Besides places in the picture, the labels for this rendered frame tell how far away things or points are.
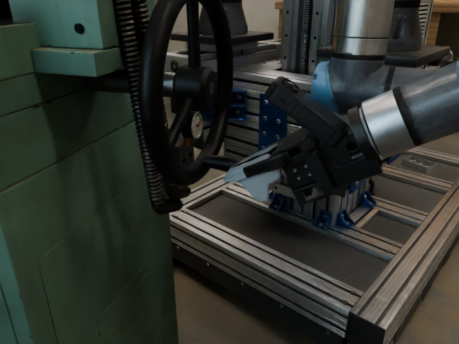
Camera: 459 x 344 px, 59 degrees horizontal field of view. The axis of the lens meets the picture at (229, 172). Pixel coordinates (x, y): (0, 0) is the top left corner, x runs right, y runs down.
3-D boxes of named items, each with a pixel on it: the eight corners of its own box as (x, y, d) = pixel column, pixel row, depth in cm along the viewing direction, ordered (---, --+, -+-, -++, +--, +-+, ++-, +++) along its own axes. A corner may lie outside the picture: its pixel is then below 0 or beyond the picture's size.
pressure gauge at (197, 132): (193, 151, 89) (192, 115, 86) (177, 149, 91) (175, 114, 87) (203, 142, 95) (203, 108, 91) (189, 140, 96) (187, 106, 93)
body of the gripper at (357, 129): (294, 209, 53) (384, 178, 48) (265, 152, 52) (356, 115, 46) (303, 184, 60) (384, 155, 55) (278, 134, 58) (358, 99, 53)
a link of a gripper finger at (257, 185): (233, 215, 58) (289, 195, 54) (213, 180, 57) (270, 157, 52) (239, 205, 61) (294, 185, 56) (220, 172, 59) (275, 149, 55)
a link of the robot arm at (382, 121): (393, 97, 44) (391, 82, 51) (352, 113, 46) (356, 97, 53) (419, 155, 46) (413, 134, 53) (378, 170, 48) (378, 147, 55)
